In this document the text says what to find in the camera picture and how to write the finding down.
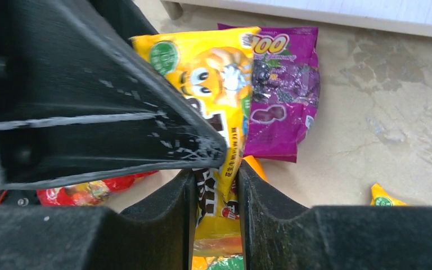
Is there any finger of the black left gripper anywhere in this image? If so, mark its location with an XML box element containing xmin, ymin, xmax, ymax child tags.
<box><xmin>0</xmin><ymin>1</ymin><xmax>227</xmax><ymax>190</ymax></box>

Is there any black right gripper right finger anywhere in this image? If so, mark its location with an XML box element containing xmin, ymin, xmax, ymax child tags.
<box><xmin>237</xmin><ymin>163</ymin><xmax>432</xmax><ymax>269</ymax></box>

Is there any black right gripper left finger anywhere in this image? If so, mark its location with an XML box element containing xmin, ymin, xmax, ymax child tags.
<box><xmin>0</xmin><ymin>170</ymin><xmax>196</xmax><ymax>269</ymax></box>

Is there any yellow M&M candy bag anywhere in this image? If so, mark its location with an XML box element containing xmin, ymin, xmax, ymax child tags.
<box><xmin>132</xmin><ymin>26</ymin><xmax>260</xmax><ymax>257</ymax></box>

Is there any orange gummy candy bag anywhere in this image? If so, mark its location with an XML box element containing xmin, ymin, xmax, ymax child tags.
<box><xmin>192</xmin><ymin>156</ymin><xmax>267</xmax><ymax>269</ymax></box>

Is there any red gummy candy bag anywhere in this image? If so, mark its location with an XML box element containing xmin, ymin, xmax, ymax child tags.
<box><xmin>36</xmin><ymin>170</ymin><xmax>157</xmax><ymax>206</ymax></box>

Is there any purple gummy candy bag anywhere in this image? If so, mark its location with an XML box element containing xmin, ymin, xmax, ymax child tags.
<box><xmin>218</xmin><ymin>23</ymin><xmax>321</xmax><ymax>164</ymax></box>

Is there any white two-tier shelf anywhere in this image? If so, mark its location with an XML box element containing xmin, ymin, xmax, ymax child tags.
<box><xmin>162</xmin><ymin>1</ymin><xmax>432</xmax><ymax>37</ymax></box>

